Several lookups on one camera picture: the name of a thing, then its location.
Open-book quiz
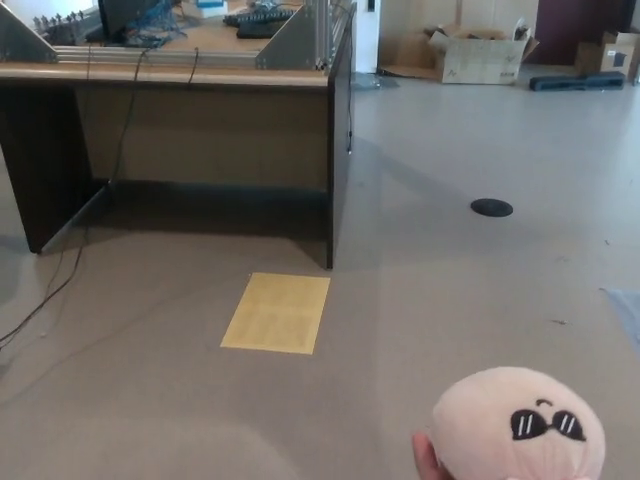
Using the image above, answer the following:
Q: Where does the dark maroon door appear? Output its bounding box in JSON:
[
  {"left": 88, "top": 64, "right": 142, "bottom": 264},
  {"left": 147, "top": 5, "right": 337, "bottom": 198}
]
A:
[{"left": 537, "top": 0, "right": 632, "bottom": 65}]

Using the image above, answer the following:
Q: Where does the wooden desk with dark panels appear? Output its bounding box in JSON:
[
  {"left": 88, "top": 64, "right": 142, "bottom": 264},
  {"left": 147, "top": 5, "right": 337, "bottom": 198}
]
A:
[{"left": 0, "top": 0, "right": 357, "bottom": 271}]

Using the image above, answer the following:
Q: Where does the yellow paper sheet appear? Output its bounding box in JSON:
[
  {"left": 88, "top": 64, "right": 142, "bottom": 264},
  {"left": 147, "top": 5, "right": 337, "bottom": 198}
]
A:
[{"left": 219, "top": 272, "right": 332, "bottom": 357}]

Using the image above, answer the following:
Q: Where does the small cardboard box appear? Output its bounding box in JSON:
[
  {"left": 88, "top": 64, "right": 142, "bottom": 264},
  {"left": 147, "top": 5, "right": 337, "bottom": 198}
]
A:
[{"left": 574, "top": 30, "right": 640, "bottom": 81}]

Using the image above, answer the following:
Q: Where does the person's bare hand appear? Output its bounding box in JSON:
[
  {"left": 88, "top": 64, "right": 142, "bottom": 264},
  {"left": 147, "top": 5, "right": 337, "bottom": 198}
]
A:
[{"left": 411, "top": 432, "right": 444, "bottom": 480}]

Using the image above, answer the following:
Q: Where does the long black power cable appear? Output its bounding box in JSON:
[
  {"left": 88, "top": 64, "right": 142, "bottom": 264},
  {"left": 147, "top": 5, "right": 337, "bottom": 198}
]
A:
[{"left": 0, "top": 47, "right": 151, "bottom": 351}]

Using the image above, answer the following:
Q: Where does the aluminium profile frame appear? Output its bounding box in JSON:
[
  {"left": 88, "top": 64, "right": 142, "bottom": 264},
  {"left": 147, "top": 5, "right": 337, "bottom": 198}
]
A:
[{"left": 0, "top": 0, "right": 351, "bottom": 71}]

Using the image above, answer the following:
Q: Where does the clear plastic sheet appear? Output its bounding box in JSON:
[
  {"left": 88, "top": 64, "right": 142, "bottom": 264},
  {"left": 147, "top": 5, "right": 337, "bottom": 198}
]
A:
[{"left": 599, "top": 285, "right": 640, "bottom": 351}]

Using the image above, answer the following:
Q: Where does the pink plush dumpling with sunglasses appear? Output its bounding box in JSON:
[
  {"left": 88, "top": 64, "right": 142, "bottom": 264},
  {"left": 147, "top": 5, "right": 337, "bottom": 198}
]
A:
[{"left": 430, "top": 367, "right": 607, "bottom": 480}]

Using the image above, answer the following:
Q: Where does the large open cardboard box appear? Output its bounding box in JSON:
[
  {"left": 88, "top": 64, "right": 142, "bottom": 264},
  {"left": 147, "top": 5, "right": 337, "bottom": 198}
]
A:
[{"left": 424, "top": 17, "right": 541, "bottom": 85}]

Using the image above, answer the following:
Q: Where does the black cable with plug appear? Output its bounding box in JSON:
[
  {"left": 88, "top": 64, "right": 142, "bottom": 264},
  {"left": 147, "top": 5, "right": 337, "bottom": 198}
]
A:
[{"left": 345, "top": 74, "right": 355, "bottom": 154}]

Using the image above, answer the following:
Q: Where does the blue cable tangle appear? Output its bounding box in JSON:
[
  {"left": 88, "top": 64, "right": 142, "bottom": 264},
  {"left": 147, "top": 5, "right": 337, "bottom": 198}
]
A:
[{"left": 124, "top": 0, "right": 190, "bottom": 45}]

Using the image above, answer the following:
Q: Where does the flat cardboard sheet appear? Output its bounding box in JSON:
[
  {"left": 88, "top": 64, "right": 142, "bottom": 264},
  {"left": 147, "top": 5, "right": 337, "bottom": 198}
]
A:
[{"left": 378, "top": 29, "right": 446, "bottom": 80}]

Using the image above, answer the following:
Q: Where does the crumpled clear plastic bag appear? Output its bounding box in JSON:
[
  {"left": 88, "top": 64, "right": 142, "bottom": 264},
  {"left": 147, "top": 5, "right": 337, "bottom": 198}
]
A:
[{"left": 352, "top": 72, "right": 401, "bottom": 91}]

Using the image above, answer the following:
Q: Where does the black round floor cover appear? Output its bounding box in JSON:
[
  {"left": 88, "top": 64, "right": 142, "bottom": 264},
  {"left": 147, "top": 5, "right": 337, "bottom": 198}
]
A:
[{"left": 470, "top": 197, "right": 514, "bottom": 218}]

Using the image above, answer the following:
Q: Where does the black monitor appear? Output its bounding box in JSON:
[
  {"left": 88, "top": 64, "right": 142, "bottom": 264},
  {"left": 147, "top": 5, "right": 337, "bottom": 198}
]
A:
[{"left": 84, "top": 0, "right": 166, "bottom": 42}]

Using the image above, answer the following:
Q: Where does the black keyboard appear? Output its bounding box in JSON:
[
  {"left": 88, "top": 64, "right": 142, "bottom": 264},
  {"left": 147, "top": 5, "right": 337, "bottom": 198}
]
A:
[
  {"left": 223, "top": 9, "right": 296, "bottom": 27},
  {"left": 235, "top": 22, "right": 285, "bottom": 40}
]

